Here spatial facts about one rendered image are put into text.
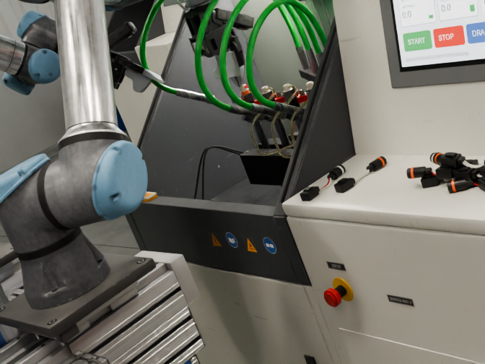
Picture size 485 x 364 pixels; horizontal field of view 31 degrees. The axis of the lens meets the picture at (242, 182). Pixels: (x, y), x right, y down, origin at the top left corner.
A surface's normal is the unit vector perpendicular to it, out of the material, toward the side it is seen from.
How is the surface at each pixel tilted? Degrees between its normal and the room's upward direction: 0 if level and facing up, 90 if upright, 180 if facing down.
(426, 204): 0
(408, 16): 76
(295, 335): 90
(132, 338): 90
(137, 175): 96
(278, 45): 90
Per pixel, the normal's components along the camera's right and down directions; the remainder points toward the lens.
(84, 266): 0.58, -0.33
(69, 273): 0.30, -0.16
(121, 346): 0.65, -0.01
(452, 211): -0.35, -0.89
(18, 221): -0.28, 0.40
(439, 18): -0.80, 0.23
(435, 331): -0.73, 0.45
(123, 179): 0.90, -0.10
